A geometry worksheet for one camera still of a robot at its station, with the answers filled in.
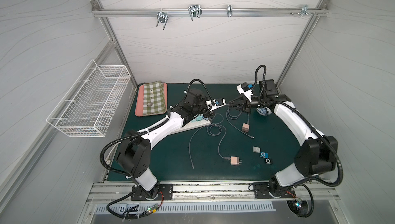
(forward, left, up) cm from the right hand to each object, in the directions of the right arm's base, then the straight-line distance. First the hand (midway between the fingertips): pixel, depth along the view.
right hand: (229, 104), depth 77 cm
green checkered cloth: (+21, +48, -24) cm, 57 cm away
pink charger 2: (+1, -13, -25) cm, 29 cm away
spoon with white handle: (+16, +52, -23) cm, 60 cm away
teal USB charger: (-7, +15, -4) cm, 17 cm away
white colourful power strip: (+1, +20, -23) cm, 31 cm away
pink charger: (-21, -4, -23) cm, 32 cm away
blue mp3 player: (-16, -21, -25) cm, 36 cm away
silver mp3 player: (-13, -18, -25) cm, 33 cm away
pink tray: (+10, +59, -24) cm, 64 cm away
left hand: (+2, +5, -2) cm, 6 cm away
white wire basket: (-10, +65, +7) cm, 66 cm away
